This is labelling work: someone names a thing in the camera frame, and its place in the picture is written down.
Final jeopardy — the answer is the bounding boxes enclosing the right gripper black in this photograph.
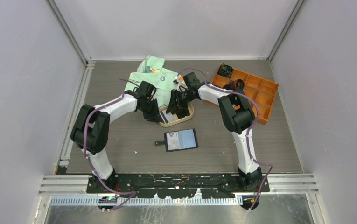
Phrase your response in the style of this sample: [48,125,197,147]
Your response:
[165,89,195,116]

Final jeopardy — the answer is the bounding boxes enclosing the white striped card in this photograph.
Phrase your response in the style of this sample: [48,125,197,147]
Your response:
[160,110,176,124]

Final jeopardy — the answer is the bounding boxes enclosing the black leather card holder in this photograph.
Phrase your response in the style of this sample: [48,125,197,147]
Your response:
[154,129,199,152]

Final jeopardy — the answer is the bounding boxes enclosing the green cartoon print cloth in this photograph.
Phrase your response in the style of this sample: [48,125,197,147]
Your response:
[125,55,178,108]

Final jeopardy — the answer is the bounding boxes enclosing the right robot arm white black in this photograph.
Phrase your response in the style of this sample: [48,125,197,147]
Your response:
[167,72,262,192]

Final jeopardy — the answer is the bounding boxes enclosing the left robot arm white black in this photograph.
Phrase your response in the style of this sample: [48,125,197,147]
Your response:
[70,81,162,193]

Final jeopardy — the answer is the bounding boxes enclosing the beige oval tray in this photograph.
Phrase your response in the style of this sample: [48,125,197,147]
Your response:
[159,103,194,127]

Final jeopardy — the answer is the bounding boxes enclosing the rolled dark belt back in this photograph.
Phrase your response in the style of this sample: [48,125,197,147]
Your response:
[217,64,234,78]

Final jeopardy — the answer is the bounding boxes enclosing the orange compartment organizer tray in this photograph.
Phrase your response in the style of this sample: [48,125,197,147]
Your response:
[211,68,279,125]

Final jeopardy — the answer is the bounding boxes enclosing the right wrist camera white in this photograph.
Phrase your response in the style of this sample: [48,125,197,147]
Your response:
[173,74,186,88]

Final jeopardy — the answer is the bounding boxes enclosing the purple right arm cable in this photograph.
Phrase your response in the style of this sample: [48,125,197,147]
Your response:
[176,68,274,211]

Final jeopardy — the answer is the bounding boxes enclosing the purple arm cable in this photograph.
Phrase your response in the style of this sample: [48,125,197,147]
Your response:
[83,78,140,211]
[176,68,274,211]

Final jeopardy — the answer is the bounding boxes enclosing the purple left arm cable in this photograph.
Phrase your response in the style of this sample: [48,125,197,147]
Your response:
[83,78,140,211]

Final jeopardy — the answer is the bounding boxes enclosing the slotted metal cable duct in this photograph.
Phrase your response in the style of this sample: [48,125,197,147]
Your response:
[50,196,243,206]

